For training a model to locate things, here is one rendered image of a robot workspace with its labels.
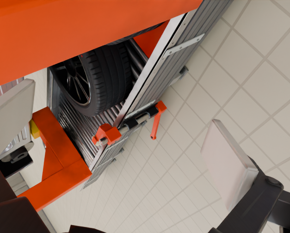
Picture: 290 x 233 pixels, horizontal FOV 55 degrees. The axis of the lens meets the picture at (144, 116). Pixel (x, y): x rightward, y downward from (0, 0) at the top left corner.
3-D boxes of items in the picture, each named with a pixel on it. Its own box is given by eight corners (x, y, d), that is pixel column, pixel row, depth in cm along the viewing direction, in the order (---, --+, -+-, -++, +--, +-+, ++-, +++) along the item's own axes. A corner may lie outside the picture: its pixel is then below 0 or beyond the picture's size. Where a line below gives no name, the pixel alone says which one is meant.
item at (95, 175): (77, 93, 318) (46, 107, 299) (120, 155, 303) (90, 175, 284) (70, 126, 403) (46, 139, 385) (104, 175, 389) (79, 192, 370)
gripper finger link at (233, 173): (247, 168, 14) (260, 170, 15) (211, 117, 21) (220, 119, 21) (227, 213, 16) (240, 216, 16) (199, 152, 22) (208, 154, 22)
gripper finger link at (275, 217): (268, 203, 13) (325, 213, 14) (233, 151, 18) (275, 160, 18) (256, 227, 14) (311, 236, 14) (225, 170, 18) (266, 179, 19)
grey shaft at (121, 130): (163, 99, 183) (99, 135, 159) (168, 105, 182) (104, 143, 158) (158, 105, 191) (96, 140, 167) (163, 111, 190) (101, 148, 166)
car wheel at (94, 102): (131, 120, 182) (101, 137, 171) (77, 70, 215) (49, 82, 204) (134, 27, 134) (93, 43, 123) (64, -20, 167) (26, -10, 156)
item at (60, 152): (47, 105, 233) (6, 124, 216) (82, 157, 224) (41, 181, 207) (47, 113, 247) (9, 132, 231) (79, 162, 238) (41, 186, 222)
